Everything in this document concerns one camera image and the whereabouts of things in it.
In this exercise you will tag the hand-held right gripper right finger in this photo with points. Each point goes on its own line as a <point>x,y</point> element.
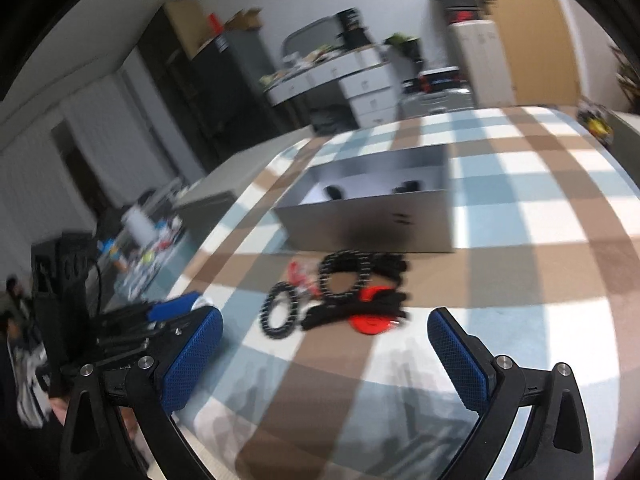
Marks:
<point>457,360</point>

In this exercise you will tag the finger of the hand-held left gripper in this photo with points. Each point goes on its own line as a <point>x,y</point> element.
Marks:
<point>172,308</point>

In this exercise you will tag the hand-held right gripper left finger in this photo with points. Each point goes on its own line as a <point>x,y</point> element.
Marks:
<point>192,360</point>

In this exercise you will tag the red hair clip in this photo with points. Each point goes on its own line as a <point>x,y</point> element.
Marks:
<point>372,326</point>
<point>382,292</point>

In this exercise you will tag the black scrunchie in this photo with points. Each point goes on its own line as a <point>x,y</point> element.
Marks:
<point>390,265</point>

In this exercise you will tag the small red white accessory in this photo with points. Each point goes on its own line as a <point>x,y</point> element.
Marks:
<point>300,275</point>

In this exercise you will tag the grey cardboard box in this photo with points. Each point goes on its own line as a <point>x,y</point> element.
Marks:
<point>350,225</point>

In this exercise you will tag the white bottle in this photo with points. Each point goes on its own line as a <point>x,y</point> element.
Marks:
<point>137,225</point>

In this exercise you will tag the white black sneaker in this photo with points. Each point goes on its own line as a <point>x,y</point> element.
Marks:
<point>30,390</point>

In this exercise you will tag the plaid blanket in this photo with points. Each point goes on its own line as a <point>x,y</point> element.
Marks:
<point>525,270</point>

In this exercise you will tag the white curtain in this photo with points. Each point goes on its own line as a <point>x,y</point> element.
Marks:
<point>95,125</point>

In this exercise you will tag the black claw clip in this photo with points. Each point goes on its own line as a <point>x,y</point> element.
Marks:
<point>332,192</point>

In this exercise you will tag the dark wardrobe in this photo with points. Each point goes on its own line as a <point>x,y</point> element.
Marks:
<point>230,90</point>

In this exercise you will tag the silver suitcase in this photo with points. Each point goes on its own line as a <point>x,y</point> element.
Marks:
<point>437,100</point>

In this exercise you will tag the yellow toy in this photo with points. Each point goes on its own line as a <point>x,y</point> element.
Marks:
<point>596,122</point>

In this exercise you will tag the red black shoebox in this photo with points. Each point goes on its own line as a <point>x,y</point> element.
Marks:
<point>442,79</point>

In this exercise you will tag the white desk with drawers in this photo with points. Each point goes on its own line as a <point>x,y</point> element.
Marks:
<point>367,85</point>

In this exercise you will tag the arched desk mirror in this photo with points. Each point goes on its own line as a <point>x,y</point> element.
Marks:
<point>310,35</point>

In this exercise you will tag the green plant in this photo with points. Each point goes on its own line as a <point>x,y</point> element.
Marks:
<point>400,39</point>

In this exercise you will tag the wooden door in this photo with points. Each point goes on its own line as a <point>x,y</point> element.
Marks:
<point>530,35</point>

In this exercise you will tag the dried plant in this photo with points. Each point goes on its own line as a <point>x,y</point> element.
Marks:
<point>627,72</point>

